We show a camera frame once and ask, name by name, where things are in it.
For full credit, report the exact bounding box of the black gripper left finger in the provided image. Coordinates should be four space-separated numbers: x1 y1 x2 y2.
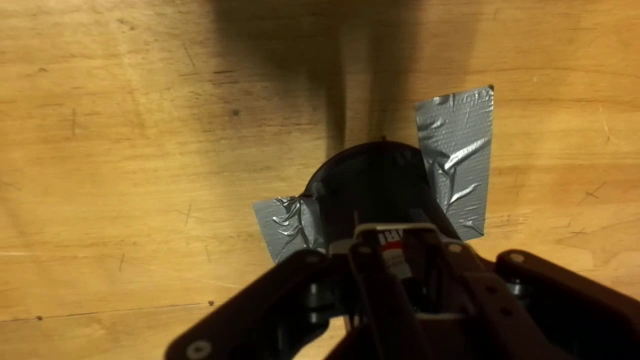
162 237 427 360

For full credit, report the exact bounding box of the grey duct tape left piece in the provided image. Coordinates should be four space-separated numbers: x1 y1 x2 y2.
253 196 325 261

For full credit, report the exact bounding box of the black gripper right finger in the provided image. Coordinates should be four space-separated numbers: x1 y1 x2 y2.
406 234 640 360

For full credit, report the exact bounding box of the grey duct tape piece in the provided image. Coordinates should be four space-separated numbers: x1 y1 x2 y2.
253 196 325 261
415 85 494 239

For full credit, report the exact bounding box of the red rubber band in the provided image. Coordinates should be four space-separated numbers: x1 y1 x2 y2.
378 230 403 250

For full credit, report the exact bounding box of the grey duct tape right piece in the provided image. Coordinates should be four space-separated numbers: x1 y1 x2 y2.
415 85 494 239

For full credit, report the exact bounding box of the dark upside-down cup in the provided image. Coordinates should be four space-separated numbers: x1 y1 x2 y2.
300 139 456 250

